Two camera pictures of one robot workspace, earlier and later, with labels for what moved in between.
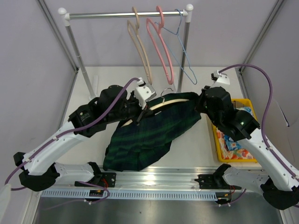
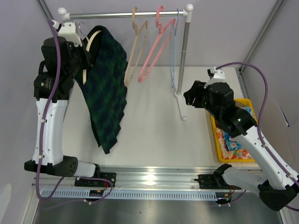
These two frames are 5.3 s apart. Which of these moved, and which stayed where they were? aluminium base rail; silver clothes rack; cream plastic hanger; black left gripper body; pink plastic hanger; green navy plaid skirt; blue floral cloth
Moved: green navy plaid skirt; black left gripper body; pink plastic hanger; cream plastic hanger
Stayed: aluminium base rail; silver clothes rack; blue floral cloth
